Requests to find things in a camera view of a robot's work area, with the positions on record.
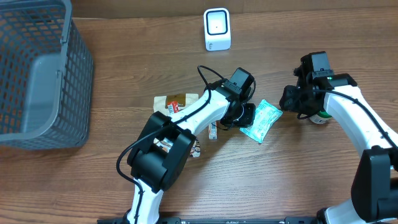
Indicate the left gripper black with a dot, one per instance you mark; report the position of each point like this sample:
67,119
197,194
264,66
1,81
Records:
246,115

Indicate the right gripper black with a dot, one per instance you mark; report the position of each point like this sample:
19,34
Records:
288,99

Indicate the teal wet wipes pack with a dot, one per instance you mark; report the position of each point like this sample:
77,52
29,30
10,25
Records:
266,115

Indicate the green lid jar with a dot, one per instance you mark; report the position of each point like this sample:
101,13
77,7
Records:
320,118

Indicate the orange Kleenex tissue pack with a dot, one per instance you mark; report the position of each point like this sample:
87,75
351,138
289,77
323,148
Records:
213,131

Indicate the red snack stick packet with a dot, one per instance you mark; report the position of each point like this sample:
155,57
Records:
173,107

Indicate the beige snack pouch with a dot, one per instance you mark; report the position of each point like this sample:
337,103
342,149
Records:
184,100

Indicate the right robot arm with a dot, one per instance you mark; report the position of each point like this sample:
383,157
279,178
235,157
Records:
373,191

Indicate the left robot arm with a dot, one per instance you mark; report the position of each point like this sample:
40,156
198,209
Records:
160,153

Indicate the white barcode scanner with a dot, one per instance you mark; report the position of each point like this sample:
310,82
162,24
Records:
217,29

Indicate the grey plastic mesh basket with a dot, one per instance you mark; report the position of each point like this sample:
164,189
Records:
47,74

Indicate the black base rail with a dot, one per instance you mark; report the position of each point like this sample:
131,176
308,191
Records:
287,220

